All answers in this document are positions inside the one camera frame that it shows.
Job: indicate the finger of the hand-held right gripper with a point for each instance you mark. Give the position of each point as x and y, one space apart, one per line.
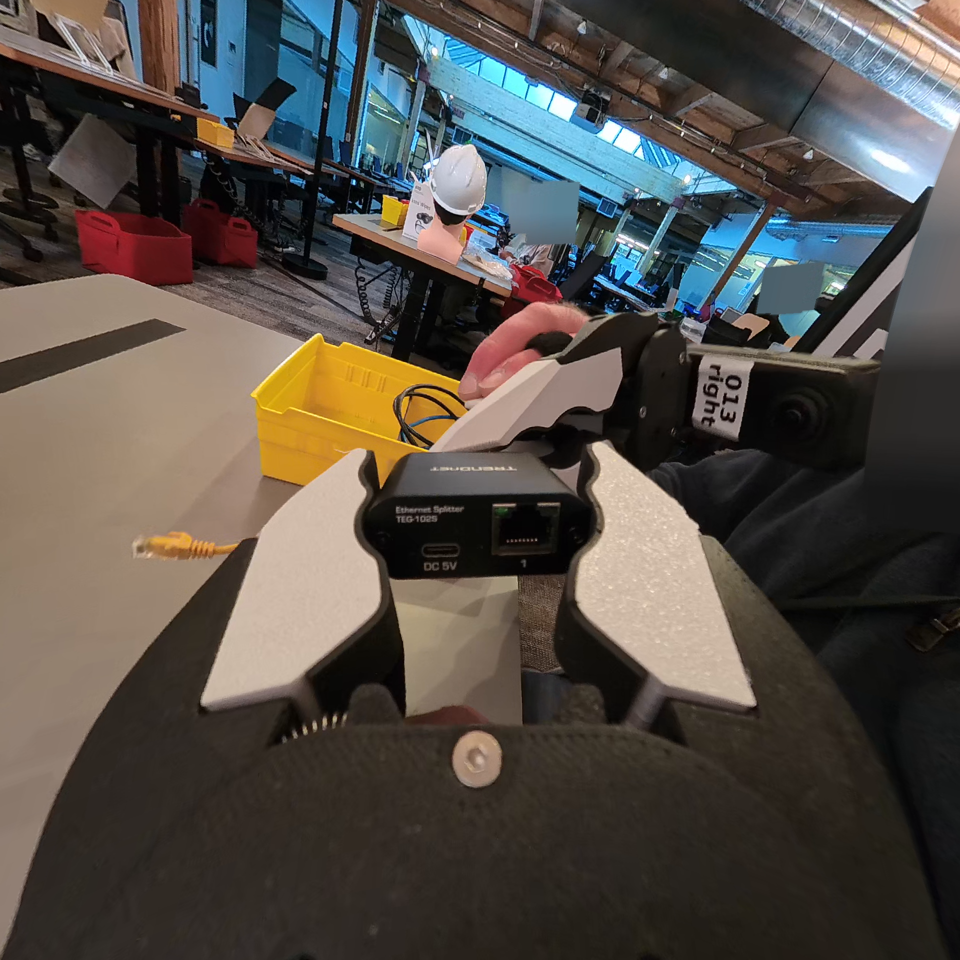
517 397
570 461

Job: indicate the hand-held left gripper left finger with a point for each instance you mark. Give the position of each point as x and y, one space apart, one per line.
300 600

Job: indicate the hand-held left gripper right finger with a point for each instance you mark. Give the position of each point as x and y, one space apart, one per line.
660 592

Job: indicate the black ethernet splitter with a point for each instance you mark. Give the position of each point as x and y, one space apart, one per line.
465 480

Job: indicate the yellow plastic bin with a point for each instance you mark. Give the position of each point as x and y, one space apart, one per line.
315 427

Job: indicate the person's right hand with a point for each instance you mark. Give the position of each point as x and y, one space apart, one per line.
502 345

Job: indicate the red storage bin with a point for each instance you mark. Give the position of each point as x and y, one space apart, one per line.
225 240
536 283
135 251

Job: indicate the pink mannequin head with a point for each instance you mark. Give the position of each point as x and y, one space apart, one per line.
442 240

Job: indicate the white printed box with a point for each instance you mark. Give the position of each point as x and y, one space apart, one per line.
416 221

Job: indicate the small yellow bin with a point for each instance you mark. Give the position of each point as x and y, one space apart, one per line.
216 135
394 211

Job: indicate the white hard hat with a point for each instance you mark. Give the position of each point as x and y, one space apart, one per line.
459 180

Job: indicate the wooden desk with mannequin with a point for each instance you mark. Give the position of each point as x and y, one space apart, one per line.
360 225

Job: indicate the black floor pole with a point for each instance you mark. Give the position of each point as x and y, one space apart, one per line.
304 266

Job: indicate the ceiling-mounted unit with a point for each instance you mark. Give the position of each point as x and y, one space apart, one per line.
589 112

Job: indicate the grey hanging panel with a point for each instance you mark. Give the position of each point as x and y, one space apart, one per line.
94 161

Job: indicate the long wooden desk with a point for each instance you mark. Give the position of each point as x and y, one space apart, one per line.
90 75

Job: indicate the silver ventilation duct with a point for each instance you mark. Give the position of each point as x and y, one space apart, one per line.
862 37

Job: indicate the wooden post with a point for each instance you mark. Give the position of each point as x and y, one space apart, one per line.
159 52

